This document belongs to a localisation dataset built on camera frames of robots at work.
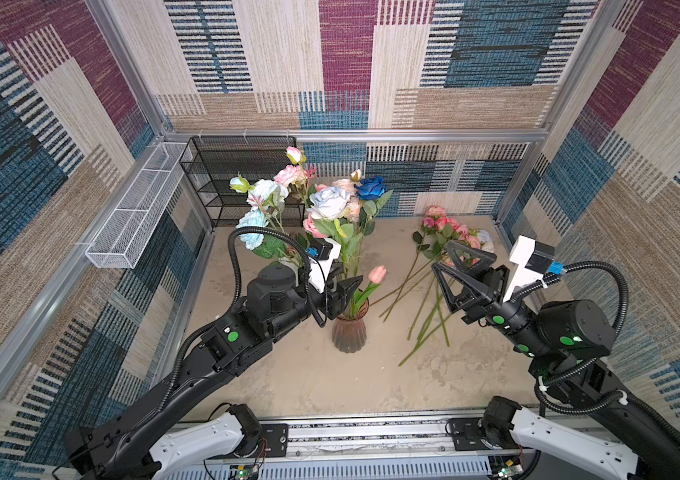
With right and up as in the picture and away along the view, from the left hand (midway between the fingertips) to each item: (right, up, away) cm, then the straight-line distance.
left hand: (353, 268), depth 60 cm
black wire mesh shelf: (-46, +33, +40) cm, 69 cm away
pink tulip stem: (+6, -2, +10) cm, 12 cm away
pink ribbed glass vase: (0, -20, +29) cm, 36 cm away
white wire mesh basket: (-68, +7, +32) cm, 75 cm away
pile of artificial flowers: (+33, +11, +52) cm, 62 cm away
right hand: (+13, +2, -12) cm, 17 cm away
